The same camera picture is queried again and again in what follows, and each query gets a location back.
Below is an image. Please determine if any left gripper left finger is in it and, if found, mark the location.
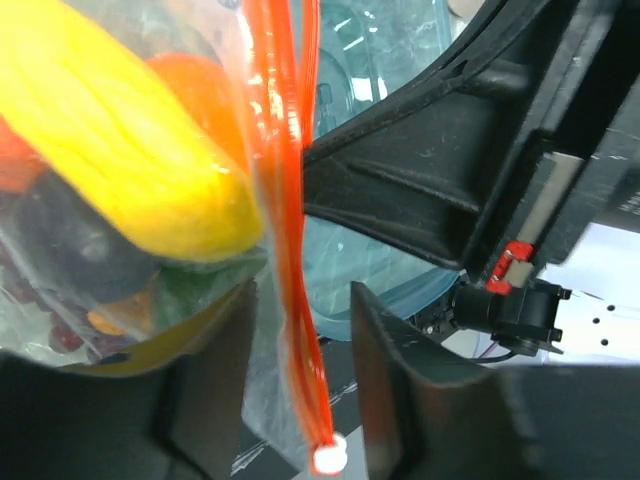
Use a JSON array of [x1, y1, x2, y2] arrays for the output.
[[1, 280, 258, 479]]

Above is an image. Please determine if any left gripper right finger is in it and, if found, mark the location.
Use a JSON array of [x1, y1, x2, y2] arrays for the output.
[[351, 282, 639, 479]]

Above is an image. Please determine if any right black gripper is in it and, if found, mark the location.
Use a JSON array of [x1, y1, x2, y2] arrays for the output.
[[376, 1, 639, 357]]

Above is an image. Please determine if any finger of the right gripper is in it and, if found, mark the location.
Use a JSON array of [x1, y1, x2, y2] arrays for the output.
[[304, 92, 530, 273]]

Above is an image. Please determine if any orange dried fruit slice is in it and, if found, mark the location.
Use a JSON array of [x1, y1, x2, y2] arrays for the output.
[[87, 288, 154, 336]]

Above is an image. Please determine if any green lime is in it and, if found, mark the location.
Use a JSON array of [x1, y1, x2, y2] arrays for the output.
[[151, 247, 267, 330]]

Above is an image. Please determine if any dark red grape bunch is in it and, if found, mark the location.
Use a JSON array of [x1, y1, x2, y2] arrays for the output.
[[1, 249, 102, 367]]

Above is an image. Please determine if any dark purple plum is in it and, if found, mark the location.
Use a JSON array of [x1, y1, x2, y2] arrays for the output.
[[9, 171, 158, 303]]

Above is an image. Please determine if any smooth orange persimmon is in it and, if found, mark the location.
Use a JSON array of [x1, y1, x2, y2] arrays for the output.
[[147, 52, 250, 174]]

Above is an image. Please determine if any clear zip top bag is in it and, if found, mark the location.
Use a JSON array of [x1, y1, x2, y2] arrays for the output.
[[1, 1, 348, 479]]

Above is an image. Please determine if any textured orange tangerine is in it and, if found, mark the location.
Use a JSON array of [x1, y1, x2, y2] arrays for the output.
[[0, 119, 47, 193]]

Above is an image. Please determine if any yellow corn cob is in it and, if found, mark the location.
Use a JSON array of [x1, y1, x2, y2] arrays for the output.
[[1, 1, 265, 262]]

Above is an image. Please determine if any teal plastic food tray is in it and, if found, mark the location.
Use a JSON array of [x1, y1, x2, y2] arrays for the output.
[[304, 1, 458, 341]]

